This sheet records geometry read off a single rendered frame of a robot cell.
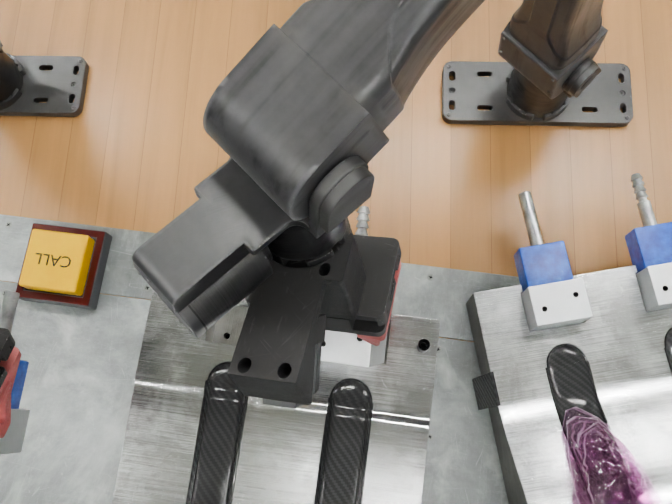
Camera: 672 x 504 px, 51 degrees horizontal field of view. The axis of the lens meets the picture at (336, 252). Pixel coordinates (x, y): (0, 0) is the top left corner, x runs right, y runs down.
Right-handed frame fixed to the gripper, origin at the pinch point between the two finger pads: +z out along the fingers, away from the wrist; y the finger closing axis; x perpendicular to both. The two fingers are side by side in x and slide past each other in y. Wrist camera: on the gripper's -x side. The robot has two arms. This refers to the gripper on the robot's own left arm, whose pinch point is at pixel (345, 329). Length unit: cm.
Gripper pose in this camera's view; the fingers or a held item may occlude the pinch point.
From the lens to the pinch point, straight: 57.6
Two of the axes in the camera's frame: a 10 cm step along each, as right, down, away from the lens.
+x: 2.3, -8.3, 5.1
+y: 9.5, 0.8, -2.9
